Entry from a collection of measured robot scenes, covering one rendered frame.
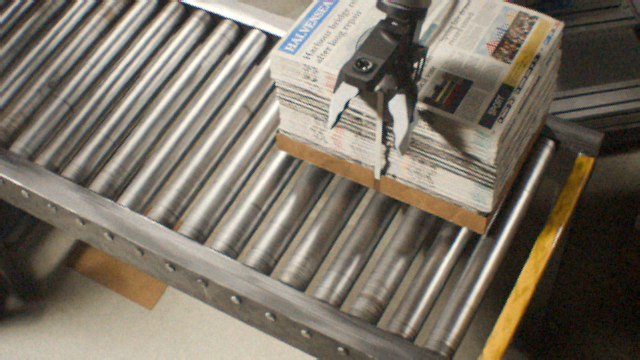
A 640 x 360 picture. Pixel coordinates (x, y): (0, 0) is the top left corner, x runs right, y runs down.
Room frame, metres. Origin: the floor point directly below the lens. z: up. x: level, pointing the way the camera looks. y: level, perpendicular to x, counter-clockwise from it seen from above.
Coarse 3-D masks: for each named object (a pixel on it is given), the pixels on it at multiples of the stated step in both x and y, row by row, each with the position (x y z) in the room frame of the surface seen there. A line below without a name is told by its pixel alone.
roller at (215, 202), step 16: (272, 112) 1.04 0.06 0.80; (256, 128) 1.01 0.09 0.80; (272, 128) 1.01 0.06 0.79; (240, 144) 0.99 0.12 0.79; (256, 144) 0.98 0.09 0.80; (272, 144) 0.99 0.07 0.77; (240, 160) 0.95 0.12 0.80; (256, 160) 0.95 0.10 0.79; (224, 176) 0.92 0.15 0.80; (240, 176) 0.92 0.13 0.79; (208, 192) 0.89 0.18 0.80; (224, 192) 0.89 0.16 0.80; (240, 192) 0.91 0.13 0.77; (208, 208) 0.86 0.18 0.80; (224, 208) 0.87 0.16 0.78; (192, 224) 0.83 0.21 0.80; (208, 224) 0.84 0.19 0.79; (192, 240) 0.81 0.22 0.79
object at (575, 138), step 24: (168, 0) 1.38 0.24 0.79; (192, 0) 1.36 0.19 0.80; (216, 0) 1.35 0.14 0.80; (216, 24) 1.32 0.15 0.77; (240, 24) 1.28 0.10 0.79; (264, 24) 1.26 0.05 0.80; (288, 24) 1.25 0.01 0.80; (552, 120) 0.94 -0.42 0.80; (576, 144) 0.88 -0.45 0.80; (600, 144) 0.88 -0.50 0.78; (552, 168) 0.89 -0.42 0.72
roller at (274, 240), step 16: (304, 176) 0.90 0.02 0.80; (320, 176) 0.89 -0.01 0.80; (288, 192) 0.88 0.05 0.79; (304, 192) 0.86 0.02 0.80; (320, 192) 0.87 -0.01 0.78; (288, 208) 0.84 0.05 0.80; (304, 208) 0.84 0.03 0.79; (272, 224) 0.81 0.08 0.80; (288, 224) 0.81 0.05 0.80; (272, 240) 0.78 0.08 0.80; (288, 240) 0.79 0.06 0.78; (256, 256) 0.75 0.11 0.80; (272, 256) 0.76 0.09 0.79
